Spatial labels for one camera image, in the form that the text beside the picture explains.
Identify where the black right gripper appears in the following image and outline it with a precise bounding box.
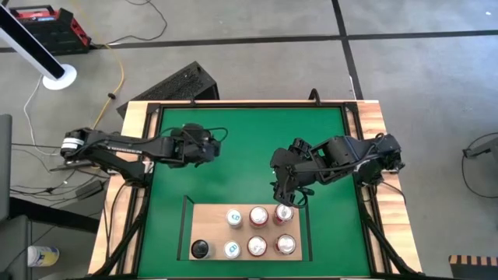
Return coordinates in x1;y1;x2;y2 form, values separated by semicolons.
271;138;324;206

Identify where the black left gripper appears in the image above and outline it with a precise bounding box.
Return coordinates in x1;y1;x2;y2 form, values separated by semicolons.
174;126;223;168

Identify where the red Coca-Cola can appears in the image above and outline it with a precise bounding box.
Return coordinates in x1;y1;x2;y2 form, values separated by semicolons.
273;203;296;226
275;233;297;256

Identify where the red Fanta can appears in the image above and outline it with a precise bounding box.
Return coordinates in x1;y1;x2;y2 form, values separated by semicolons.
248;205;270;229
247;235;268;257

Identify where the white can with black top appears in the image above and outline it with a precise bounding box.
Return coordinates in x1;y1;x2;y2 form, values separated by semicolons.
189;239;213;261

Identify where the black power adapter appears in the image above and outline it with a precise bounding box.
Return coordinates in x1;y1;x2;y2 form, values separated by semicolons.
75;179;104;200

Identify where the white floor stand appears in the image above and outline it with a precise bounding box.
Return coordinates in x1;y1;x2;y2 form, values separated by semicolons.
0;3;78;91

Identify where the white yellow wipes canister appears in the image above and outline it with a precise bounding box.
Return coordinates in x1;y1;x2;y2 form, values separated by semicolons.
26;245;61;268

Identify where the red black tool case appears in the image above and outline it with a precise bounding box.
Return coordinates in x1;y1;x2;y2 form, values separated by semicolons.
9;4;93;56

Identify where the orange black striped box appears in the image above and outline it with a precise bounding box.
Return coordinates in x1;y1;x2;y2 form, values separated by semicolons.
448;254;498;280

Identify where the dark grey cabinet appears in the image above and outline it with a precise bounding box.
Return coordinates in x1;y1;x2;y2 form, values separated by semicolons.
0;213;33;280

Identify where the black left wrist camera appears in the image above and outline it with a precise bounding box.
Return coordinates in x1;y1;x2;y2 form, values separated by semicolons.
179;122;214;142

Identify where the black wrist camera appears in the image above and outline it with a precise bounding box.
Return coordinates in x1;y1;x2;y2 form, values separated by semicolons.
179;122;214;142
289;136;314;155

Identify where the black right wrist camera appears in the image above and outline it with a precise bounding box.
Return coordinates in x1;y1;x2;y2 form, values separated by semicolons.
289;136;314;155

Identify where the black aluminium station frame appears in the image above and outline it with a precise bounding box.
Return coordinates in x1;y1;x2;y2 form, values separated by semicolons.
87;99;425;280

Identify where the yellow cable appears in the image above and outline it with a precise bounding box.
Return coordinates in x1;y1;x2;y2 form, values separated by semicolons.
72;0;126;129

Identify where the white cable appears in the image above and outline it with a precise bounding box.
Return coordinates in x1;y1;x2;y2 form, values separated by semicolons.
23;75;75;156

